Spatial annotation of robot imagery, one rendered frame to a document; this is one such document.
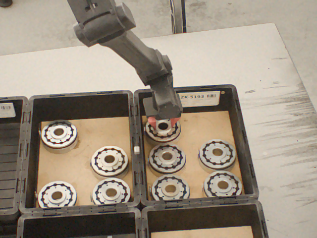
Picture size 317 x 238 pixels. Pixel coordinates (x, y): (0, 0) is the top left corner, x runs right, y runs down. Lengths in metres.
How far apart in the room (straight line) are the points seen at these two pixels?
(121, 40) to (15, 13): 2.35
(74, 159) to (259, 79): 0.75
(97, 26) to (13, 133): 0.73
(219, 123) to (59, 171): 0.49
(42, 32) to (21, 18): 0.18
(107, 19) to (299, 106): 1.04
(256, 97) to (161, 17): 1.48
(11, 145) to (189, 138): 0.52
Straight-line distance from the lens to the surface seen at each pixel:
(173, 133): 1.75
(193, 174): 1.69
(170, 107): 1.54
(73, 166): 1.73
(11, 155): 1.78
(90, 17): 1.19
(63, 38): 3.36
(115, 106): 1.80
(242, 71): 2.16
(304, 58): 3.29
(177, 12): 2.41
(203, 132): 1.79
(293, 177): 1.89
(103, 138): 1.78
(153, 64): 1.47
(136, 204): 1.52
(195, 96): 1.78
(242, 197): 1.54
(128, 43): 1.29
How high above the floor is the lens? 2.21
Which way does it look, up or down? 49 degrees down
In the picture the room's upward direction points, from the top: straight up
